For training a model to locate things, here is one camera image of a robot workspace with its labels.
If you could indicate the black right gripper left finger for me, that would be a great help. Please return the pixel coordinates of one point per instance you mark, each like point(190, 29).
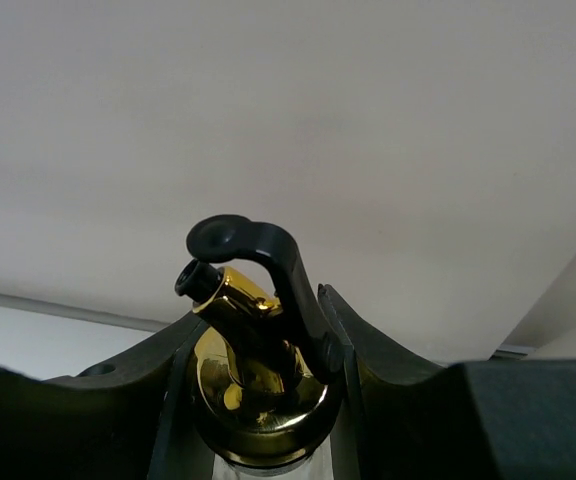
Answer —
point(126, 417)

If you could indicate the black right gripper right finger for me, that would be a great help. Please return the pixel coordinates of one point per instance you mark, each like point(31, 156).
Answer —
point(405, 417)

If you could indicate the dark-filled gold-spout oil bottle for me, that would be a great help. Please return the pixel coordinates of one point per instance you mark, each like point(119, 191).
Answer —
point(268, 380)

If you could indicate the aluminium side rail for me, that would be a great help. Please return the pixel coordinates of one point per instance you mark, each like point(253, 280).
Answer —
point(509, 352)

